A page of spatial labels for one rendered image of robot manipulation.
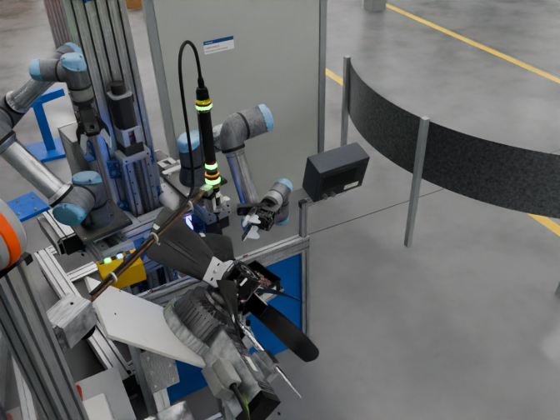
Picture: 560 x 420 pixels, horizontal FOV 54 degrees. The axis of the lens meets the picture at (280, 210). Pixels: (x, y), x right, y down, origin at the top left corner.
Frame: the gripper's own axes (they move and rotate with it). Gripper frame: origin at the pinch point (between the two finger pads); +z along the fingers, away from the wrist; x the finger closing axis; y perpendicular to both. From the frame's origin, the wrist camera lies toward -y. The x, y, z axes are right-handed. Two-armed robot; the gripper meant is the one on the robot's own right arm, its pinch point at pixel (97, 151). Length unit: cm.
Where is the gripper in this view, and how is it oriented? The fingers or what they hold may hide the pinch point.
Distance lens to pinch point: 213.3
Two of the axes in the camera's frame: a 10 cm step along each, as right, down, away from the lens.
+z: 0.3, 8.0, 5.9
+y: -4.8, -5.1, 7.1
